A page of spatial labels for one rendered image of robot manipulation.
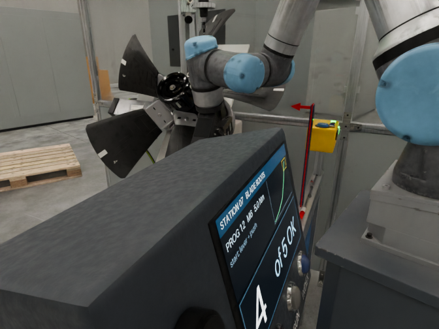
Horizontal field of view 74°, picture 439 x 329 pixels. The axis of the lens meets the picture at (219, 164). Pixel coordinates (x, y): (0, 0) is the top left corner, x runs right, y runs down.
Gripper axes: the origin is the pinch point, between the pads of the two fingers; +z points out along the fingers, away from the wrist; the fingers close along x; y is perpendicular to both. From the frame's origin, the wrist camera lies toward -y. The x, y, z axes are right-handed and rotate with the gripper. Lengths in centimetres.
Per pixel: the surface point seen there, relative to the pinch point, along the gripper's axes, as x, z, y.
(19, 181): 269, 118, 59
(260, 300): -30, -31, -48
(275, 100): -12.3, -13.5, 19.6
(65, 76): 493, 115, 323
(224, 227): -28, -38, -48
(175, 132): 16.2, -6.2, 6.7
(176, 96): 18.8, -14.4, 14.8
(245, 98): -3.7, -14.1, 18.2
